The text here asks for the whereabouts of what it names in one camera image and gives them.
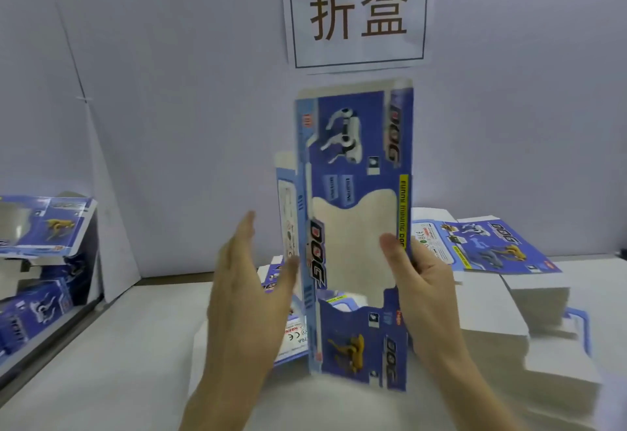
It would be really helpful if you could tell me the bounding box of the person's left hand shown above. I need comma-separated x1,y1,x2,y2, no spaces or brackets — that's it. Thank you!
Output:
201,211,301,409

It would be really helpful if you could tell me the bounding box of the person's right hand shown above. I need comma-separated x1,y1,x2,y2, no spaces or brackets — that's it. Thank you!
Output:
379,234,464,370

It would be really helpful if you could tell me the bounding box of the stack of boxes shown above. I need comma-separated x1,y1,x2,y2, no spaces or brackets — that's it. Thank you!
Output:
410,207,605,429
186,254,325,400

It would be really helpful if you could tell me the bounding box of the blue dog-print cardboard box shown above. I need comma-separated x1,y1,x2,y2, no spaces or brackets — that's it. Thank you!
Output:
273,77,417,392

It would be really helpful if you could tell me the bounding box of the pile of blue boxes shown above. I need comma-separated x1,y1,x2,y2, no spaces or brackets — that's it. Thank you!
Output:
0,191,103,360

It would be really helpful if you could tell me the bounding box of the person's right forearm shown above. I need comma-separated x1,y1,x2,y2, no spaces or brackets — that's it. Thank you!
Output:
423,340,525,431

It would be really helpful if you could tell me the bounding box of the person's left forearm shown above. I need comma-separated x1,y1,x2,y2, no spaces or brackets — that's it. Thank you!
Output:
180,387,266,431

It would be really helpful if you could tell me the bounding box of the white paper wall sign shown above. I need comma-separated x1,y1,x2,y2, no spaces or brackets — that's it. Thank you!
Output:
278,0,435,74

